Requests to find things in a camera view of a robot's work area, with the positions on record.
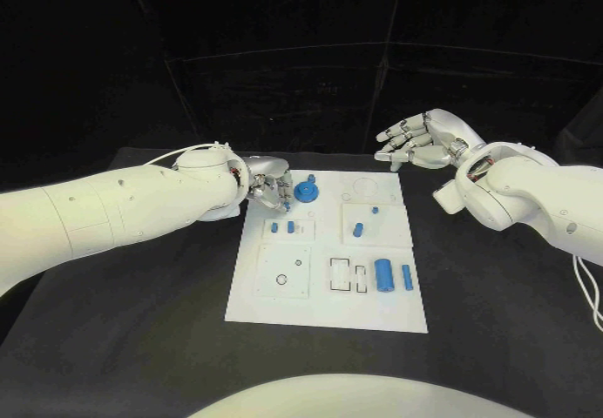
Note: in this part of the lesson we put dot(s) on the blue gear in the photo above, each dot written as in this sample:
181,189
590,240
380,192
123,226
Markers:
306,192

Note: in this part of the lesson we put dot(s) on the blue short cylinder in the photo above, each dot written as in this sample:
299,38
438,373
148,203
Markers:
358,229

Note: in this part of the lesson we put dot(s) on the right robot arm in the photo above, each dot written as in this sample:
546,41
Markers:
527,202

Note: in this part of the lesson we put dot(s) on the thick blue long cylinder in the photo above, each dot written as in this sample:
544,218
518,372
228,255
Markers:
384,275

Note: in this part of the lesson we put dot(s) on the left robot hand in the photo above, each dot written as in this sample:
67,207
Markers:
269,183

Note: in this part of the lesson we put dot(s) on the thin blue long cylinder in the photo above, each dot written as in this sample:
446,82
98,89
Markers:
407,277

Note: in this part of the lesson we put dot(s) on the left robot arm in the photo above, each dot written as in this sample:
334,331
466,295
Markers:
109,199

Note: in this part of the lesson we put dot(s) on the white task board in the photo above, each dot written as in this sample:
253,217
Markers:
325,254

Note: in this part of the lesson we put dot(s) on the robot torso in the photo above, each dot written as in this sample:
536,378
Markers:
362,396

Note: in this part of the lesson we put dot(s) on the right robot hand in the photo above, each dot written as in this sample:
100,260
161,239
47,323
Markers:
438,140

